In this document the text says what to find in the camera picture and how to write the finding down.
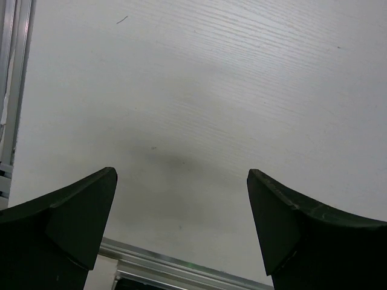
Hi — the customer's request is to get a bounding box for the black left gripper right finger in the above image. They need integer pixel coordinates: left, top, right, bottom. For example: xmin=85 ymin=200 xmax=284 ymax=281
xmin=247 ymin=169 xmax=386 ymax=289

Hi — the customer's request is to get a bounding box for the aluminium front rail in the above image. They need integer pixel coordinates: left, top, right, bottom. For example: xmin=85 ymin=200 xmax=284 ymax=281
xmin=99 ymin=237 xmax=273 ymax=290

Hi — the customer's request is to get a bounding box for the aluminium left side rail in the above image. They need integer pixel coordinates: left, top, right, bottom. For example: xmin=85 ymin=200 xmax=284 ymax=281
xmin=1 ymin=0 xmax=36 ymax=209

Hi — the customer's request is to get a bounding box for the aluminium rail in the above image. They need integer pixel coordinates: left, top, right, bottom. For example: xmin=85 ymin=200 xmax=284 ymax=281
xmin=1 ymin=0 xmax=36 ymax=209
xmin=99 ymin=237 xmax=273 ymax=290

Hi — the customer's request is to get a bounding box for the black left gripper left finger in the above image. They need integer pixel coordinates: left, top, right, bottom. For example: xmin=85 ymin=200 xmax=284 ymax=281
xmin=1 ymin=167 xmax=117 ymax=289

